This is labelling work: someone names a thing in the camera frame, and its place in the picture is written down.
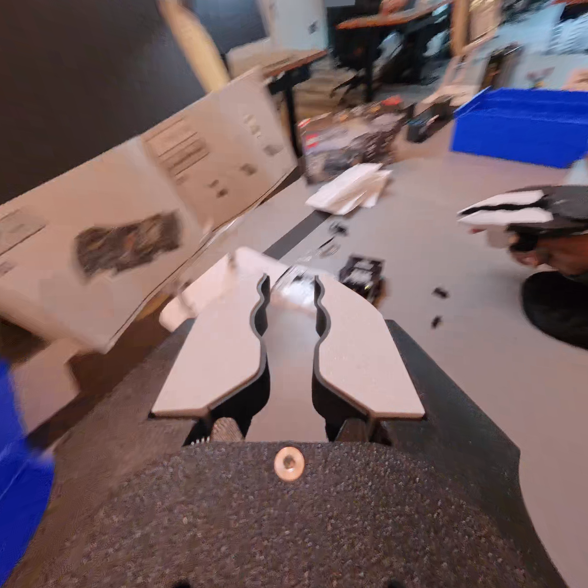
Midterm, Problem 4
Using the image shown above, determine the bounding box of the pile of white paper bags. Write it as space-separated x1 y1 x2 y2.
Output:
305 163 393 216

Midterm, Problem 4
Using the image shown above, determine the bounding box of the white book stand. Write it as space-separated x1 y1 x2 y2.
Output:
138 216 295 331

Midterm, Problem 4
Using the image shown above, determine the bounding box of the white sticker sheet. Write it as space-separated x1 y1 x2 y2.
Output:
271 264 318 308

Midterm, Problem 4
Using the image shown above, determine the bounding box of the lego set box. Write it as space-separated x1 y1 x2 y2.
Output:
299 99 414 184

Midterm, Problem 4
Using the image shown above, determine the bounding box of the lego instruction booklet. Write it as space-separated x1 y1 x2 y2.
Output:
0 76 299 354

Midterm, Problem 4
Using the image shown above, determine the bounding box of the large blue plastic bin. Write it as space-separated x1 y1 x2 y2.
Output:
0 358 56 582

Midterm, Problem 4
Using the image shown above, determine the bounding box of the black lego car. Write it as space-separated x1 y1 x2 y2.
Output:
339 255 386 307

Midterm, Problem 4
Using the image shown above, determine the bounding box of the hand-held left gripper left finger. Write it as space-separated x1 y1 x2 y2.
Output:
151 273 272 445

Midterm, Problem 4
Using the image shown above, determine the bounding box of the wooden desk with black legs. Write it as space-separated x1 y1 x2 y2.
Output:
335 0 453 104

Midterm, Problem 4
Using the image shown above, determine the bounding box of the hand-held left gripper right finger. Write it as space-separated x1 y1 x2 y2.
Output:
311 275 425 445

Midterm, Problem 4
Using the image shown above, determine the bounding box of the person's right hand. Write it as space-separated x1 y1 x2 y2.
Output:
507 230 588 278

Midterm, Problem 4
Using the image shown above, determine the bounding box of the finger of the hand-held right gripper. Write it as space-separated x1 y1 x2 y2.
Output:
458 207 554 230
457 189 547 217

